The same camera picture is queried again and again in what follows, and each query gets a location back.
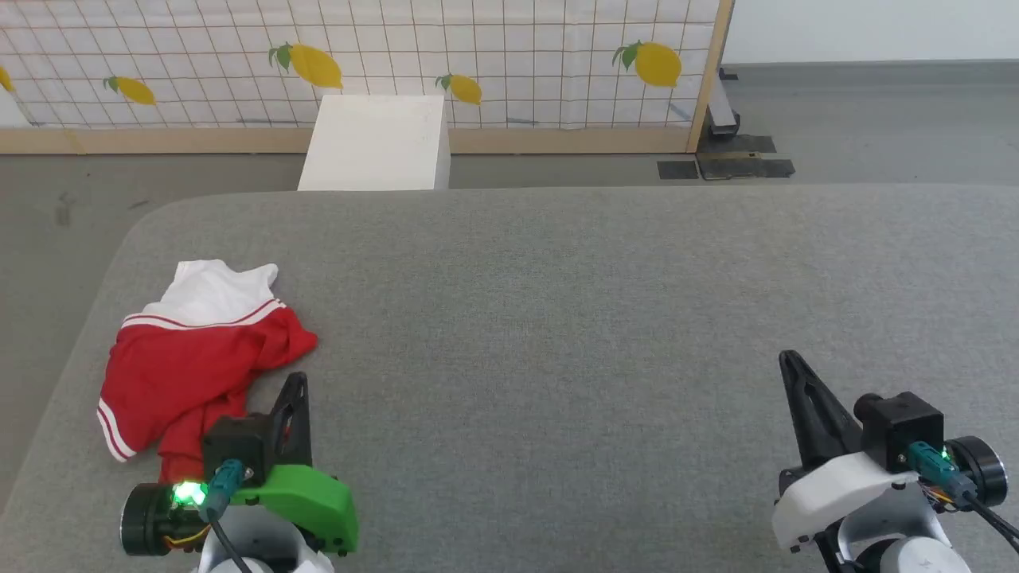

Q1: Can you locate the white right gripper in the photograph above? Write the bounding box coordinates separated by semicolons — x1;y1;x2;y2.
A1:
772;350;922;555

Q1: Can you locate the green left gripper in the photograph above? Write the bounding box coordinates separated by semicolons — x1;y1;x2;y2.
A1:
231;372;360;556

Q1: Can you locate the red and white t-shirt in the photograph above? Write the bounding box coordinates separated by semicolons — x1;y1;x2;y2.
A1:
97;259;319;485

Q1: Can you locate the black left gripper motor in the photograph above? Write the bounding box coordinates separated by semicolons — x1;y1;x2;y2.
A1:
120;481;209;556

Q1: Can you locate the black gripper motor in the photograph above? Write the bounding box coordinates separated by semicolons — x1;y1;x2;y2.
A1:
120;481;209;556
945;435;1009;507

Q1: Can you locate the black right gripper motor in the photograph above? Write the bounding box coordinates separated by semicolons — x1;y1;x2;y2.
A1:
945;435;1009;507

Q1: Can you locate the large black floor plate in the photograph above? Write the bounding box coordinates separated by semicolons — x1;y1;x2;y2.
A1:
696;134;796;181

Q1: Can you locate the white box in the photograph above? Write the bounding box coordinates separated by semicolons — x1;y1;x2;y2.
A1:
297;95;452;192

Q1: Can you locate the black metal partition foot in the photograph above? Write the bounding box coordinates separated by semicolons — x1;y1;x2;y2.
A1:
701;68;742;142

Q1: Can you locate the lemon print partition screen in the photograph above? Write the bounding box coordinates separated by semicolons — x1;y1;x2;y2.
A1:
0;0;736;155

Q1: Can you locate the white label strap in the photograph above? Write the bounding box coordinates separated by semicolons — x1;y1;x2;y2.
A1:
293;544;336;573

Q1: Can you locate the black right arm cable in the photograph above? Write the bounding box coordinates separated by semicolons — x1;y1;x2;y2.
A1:
908;442;1019;555

